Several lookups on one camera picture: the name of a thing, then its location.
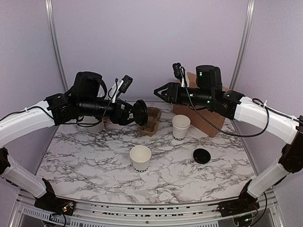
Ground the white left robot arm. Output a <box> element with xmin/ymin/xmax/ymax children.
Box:
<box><xmin>0</xmin><ymin>71</ymin><xmax>146</xmax><ymax>210</ymax></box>

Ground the right aluminium corner post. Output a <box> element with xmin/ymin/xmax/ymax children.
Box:
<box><xmin>229</xmin><ymin>0</ymin><xmax>256</xmax><ymax>90</ymax></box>

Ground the aluminium front rail frame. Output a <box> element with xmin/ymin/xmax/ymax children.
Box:
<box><xmin>8</xmin><ymin>191</ymin><xmax>285</xmax><ymax>227</ymax></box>

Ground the aluminium corner post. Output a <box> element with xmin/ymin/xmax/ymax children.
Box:
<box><xmin>229</xmin><ymin>0</ymin><xmax>256</xmax><ymax>90</ymax></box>
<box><xmin>45</xmin><ymin>0</ymin><xmax>68</xmax><ymax>92</ymax></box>

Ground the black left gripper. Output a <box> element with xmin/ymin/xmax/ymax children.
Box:
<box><xmin>79</xmin><ymin>96</ymin><xmax>145</xmax><ymax>125</ymax></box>

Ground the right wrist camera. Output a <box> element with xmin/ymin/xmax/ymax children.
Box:
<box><xmin>172</xmin><ymin>62</ymin><xmax>188</xmax><ymax>87</ymax></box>

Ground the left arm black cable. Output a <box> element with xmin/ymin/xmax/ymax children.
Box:
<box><xmin>0</xmin><ymin>80</ymin><xmax>119</xmax><ymax>128</ymax></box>

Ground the cardboard cup carrier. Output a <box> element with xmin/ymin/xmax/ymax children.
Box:
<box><xmin>137</xmin><ymin>107</ymin><xmax>161</xmax><ymax>137</ymax></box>

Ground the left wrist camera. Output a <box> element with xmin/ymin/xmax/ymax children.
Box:
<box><xmin>108</xmin><ymin>75</ymin><xmax>133</xmax><ymax>103</ymax></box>

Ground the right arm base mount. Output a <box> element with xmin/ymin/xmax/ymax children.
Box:
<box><xmin>217</xmin><ymin>180</ymin><xmax>260</xmax><ymax>217</ymax></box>

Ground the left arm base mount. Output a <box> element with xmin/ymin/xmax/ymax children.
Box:
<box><xmin>34</xmin><ymin>178</ymin><xmax>76</xmax><ymax>216</ymax></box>

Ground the white utensil holder cup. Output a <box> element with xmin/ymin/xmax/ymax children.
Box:
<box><xmin>83</xmin><ymin>116</ymin><xmax>104</xmax><ymax>133</ymax></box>

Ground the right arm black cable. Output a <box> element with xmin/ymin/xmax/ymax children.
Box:
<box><xmin>179</xmin><ymin>68</ymin><xmax>296</xmax><ymax>136</ymax></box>

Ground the orange white bowl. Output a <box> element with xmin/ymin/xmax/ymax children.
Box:
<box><xmin>103</xmin><ymin>118</ymin><xmax>114</xmax><ymax>125</ymax></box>

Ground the left aluminium corner post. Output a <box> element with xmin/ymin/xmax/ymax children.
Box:
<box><xmin>45</xmin><ymin>0</ymin><xmax>68</xmax><ymax>92</ymax></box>

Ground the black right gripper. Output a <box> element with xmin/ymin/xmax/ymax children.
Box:
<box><xmin>153</xmin><ymin>82</ymin><xmax>213</xmax><ymax>107</ymax></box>

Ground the brown paper bag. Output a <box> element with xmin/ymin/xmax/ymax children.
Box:
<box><xmin>172</xmin><ymin>71</ymin><xmax>234</xmax><ymax>138</ymax></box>

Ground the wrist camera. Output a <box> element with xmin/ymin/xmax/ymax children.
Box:
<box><xmin>108</xmin><ymin>75</ymin><xmax>133</xmax><ymax>103</ymax></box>
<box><xmin>172</xmin><ymin>62</ymin><xmax>188</xmax><ymax>87</ymax></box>

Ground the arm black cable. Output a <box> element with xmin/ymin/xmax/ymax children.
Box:
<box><xmin>0</xmin><ymin>80</ymin><xmax>119</xmax><ymax>128</ymax></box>
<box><xmin>179</xmin><ymin>68</ymin><xmax>296</xmax><ymax>136</ymax></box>

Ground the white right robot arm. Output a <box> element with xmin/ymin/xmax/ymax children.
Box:
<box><xmin>154</xmin><ymin>63</ymin><xmax>303</xmax><ymax>212</ymax></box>

